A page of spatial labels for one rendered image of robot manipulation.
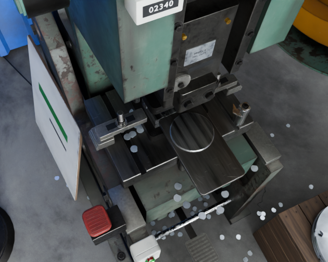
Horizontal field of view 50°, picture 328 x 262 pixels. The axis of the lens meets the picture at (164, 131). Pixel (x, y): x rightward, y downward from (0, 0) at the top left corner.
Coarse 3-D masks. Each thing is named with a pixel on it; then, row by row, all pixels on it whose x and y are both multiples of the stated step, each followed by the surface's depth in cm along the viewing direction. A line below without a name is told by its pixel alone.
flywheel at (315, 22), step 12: (312, 0) 87; (324, 0) 85; (300, 12) 89; (312, 12) 86; (324, 12) 84; (300, 24) 90; (312, 24) 87; (324, 24) 83; (312, 36) 88; (324, 36) 85
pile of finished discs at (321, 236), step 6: (324, 210) 130; (318, 216) 130; (324, 216) 129; (318, 222) 128; (324, 222) 128; (312, 228) 129; (318, 228) 127; (324, 228) 127; (312, 234) 127; (318, 234) 127; (324, 234) 126; (312, 240) 127; (318, 240) 125; (324, 240) 125; (318, 246) 123; (324, 246) 124; (318, 252) 124; (324, 252) 123; (324, 258) 121
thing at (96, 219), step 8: (96, 208) 88; (104, 208) 88; (88, 216) 87; (96, 216) 87; (104, 216) 87; (88, 224) 86; (96, 224) 86; (104, 224) 86; (88, 232) 85; (96, 232) 85
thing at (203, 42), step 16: (192, 0) 66; (208, 0) 67; (224, 0) 67; (192, 16) 65; (208, 16) 65; (224, 16) 68; (192, 32) 67; (208, 32) 70; (224, 32) 72; (192, 48) 71; (208, 48) 74; (224, 48) 78; (192, 64) 77; (208, 64) 80; (176, 80) 77; (192, 80) 82; (208, 80) 82; (176, 96) 83; (192, 96) 82; (208, 96) 84
